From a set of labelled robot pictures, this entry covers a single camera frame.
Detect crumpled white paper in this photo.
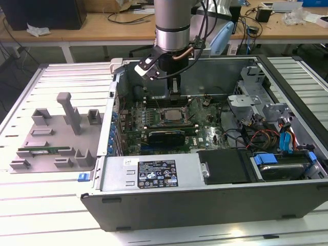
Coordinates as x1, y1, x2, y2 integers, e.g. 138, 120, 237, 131
26, 22, 51, 37

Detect white flat tray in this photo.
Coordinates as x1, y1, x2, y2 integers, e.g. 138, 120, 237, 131
260, 1, 303, 13

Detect silver metal drive cage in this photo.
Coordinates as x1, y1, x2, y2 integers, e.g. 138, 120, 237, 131
227, 65, 295, 129

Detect green RAM stick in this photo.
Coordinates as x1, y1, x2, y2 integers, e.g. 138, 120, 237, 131
17, 146, 72, 155

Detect black RAM slot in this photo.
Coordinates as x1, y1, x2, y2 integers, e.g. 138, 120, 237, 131
145, 96, 191, 100
145, 123, 198, 127
145, 126, 198, 130
145, 103, 191, 107
145, 100, 191, 105
145, 98, 191, 102
145, 125, 198, 129

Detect brown cardboard box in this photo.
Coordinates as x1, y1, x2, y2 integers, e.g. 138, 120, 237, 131
112, 0, 154, 13

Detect blue disk carrier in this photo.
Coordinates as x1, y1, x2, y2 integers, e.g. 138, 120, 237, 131
253, 151, 316, 177

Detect blue flat wire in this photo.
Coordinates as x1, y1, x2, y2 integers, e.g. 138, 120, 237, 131
278, 127, 295, 155

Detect silver CPU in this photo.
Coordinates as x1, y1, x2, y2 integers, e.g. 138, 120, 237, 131
163, 108, 186, 122

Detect small black cube box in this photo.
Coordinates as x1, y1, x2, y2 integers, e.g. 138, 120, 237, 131
255, 7, 273, 23

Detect yellow black power wires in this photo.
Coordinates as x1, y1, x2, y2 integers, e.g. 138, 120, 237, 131
245, 129, 280, 152

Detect dark RAM stick with label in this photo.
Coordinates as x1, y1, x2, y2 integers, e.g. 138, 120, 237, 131
145, 127, 198, 137

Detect wooden desk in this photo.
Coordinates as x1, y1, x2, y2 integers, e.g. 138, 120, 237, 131
0, 0, 328, 49

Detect large black tower box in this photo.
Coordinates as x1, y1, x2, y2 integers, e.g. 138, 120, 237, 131
5, 0, 88, 31

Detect black desktop box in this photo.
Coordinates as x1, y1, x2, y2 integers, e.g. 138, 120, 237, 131
229, 5, 242, 35

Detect black plastic shroud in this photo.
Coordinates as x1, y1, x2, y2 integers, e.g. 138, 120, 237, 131
197, 149, 254, 186

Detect silver power supply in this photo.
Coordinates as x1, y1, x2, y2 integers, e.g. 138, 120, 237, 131
100, 153, 206, 192

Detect black cylindrical part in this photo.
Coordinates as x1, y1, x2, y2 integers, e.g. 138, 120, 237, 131
132, 86, 145, 100

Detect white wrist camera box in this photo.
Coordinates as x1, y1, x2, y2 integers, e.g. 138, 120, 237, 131
134, 54, 160, 82

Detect black graphics card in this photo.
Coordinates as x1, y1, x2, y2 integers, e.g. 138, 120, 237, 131
148, 130, 186, 148

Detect white flat box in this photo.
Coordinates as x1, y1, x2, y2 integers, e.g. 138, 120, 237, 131
304, 12, 328, 28

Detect clear plastic bags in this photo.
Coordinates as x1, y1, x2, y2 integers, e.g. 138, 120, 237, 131
282, 7, 308, 27

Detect hard disk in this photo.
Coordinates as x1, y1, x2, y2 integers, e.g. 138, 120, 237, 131
258, 163, 307, 181

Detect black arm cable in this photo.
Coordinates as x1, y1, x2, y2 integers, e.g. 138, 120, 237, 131
153, 0, 221, 79

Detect grey parts rack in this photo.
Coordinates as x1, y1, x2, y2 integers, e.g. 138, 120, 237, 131
8, 92, 105, 175

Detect black open PC case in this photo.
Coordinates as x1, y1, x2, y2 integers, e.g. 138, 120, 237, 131
79, 54, 328, 233

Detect green motherboard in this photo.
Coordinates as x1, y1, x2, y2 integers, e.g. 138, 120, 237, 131
116, 95, 231, 156

